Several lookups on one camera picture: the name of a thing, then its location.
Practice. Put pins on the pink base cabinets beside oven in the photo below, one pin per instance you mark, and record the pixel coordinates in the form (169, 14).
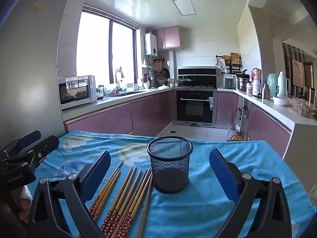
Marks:
(267, 126)

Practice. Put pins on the black range hood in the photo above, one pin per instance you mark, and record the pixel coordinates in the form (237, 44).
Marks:
(198, 75)

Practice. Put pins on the white water heater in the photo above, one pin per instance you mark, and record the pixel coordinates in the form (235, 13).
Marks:
(151, 43)

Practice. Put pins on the framed wall picture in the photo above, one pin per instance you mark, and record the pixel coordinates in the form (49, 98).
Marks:
(298, 73)

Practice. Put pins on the ceiling light panel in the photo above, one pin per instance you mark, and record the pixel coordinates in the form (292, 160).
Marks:
(184, 6)

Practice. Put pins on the wok with lid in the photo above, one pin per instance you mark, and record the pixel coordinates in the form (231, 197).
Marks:
(185, 81)

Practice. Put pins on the bunch of wooden chopsticks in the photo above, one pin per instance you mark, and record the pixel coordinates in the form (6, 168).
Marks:
(125, 215)

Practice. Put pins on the white microwave oven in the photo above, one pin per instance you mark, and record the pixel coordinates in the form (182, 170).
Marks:
(74, 91)

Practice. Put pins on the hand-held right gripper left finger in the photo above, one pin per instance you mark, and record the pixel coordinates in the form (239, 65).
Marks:
(99, 171)

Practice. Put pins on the black mesh holder cup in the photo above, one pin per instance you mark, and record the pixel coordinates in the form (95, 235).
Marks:
(171, 176)

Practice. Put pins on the pink electric kettle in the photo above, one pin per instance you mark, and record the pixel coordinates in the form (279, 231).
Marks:
(256, 74)

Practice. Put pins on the pink wall cabinet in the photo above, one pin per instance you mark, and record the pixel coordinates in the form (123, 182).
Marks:
(168, 37)

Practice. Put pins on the blue printed tablecloth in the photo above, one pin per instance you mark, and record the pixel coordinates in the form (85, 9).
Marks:
(198, 203)

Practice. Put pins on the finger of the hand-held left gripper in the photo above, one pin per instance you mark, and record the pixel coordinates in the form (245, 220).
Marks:
(45, 145)
(28, 138)

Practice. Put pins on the steel vacuum flask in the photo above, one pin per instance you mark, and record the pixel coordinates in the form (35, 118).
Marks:
(266, 93)

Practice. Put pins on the steel stock pot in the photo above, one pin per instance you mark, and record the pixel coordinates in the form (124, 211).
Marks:
(242, 84)

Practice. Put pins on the wooden cutting board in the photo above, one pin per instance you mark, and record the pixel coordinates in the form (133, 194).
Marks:
(234, 59)

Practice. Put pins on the black knife rack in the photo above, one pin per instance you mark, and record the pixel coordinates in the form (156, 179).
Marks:
(243, 112)

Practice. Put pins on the black built-in oven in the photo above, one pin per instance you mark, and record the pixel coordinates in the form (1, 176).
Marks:
(194, 109)

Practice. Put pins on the kitchen window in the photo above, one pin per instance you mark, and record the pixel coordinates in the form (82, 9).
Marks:
(94, 47)

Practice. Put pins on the white plastic bottle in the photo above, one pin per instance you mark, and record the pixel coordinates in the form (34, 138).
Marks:
(256, 87)

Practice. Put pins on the person's left hand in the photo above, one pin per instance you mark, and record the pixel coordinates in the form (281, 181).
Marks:
(24, 198)

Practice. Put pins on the steel rice cooker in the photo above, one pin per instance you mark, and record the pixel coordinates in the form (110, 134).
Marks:
(228, 83)

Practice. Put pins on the dark liquid plastic bottle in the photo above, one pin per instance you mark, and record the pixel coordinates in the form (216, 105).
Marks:
(230, 135)

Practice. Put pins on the grey refrigerator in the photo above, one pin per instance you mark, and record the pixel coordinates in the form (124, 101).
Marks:
(29, 67)

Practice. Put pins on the black countertop rack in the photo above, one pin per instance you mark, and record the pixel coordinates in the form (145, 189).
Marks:
(234, 68)

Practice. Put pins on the pink base cabinets under window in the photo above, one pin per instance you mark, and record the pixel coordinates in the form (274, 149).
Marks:
(111, 119)

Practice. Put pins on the clear plastic food container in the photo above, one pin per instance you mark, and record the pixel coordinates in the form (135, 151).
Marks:
(302, 107)

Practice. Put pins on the brown tumbler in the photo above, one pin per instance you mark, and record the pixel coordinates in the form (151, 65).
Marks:
(312, 94)

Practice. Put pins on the hanging frying pan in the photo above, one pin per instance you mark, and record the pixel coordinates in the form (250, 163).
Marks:
(166, 73)

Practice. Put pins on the white thermos bottle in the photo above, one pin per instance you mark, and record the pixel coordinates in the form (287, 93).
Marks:
(281, 85)

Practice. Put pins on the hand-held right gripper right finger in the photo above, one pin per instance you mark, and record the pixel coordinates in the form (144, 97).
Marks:
(223, 176)

